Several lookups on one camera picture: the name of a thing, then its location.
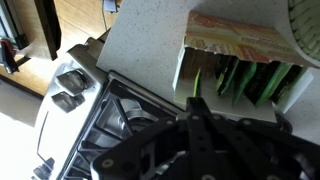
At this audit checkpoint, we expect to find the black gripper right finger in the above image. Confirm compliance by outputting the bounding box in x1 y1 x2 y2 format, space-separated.
197 97 320 180

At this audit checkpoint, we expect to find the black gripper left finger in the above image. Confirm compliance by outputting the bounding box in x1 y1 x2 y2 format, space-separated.
91 97 214 180

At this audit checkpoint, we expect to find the black cast iron grate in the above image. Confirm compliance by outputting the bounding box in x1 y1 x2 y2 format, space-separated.
58 79 179 180

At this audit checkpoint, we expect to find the black red clamp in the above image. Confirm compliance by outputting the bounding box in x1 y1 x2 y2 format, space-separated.
0 38 20 75

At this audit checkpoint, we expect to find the grey power adapter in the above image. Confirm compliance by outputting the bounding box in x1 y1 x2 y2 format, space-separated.
102 0 119 14

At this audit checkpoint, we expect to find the silver stove knob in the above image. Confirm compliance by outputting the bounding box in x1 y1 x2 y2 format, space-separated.
55 68 88 97
51 91 86 114

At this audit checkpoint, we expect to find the stainless steel gas stove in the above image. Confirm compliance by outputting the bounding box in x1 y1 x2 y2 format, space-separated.
31 36 188 180

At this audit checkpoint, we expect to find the orange cardboard box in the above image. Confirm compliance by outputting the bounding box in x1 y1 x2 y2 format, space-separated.
172 10 316 123

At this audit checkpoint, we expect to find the large green glass cake stand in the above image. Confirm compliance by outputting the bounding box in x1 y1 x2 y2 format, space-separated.
287 0 320 63

